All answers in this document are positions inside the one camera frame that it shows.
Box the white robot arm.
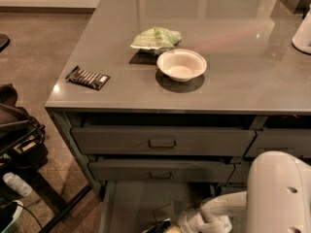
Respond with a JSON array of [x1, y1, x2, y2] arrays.
[[164, 151, 311, 233]]

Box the middle right grey drawer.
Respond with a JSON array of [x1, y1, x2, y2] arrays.
[[228, 162, 252, 183]]

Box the bottom right grey drawer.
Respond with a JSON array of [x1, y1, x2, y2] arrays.
[[216, 185, 247, 196]]

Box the green chip bag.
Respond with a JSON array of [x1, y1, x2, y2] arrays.
[[130, 27, 182, 50]]

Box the black snack bar wrapper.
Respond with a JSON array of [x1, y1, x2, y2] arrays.
[[65, 66, 110, 90]]

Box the grey counter cabinet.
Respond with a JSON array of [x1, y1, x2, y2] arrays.
[[46, 0, 311, 191]]

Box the top left grey drawer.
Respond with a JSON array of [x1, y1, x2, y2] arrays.
[[71, 124, 256, 156]]

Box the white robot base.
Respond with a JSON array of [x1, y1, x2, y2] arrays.
[[292, 6, 311, 54]]

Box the white bucket with cable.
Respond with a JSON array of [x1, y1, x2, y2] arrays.
[[0, 200, 23, 233]]

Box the clear plastic bottle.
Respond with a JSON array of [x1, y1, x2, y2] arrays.
[[3, 172, 32, 197]]

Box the middle left grey drawer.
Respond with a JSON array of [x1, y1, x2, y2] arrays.
[[88, 158, 234, 183]]

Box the top right grey drawer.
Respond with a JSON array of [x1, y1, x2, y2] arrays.
[[245, 115, 311, 158]]

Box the grey drawer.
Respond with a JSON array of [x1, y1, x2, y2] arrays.
[[71, 124, 256, 156], [245, 115, 311, 158], [228, 162, 252, 183], [216, 185, 247, 196], [88, 158, 234, 183]]

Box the white paper bowl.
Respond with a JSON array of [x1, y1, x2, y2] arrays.
[[156, 49, 207, 82]]

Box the blue chip bag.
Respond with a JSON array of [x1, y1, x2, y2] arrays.
[[142, 218, 171, 233]]

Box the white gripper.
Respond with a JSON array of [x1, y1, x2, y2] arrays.
[[165, 209, 232, 233]]

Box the bottom left open drawer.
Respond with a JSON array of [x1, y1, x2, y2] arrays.
[[99, 181, 215, 233]]

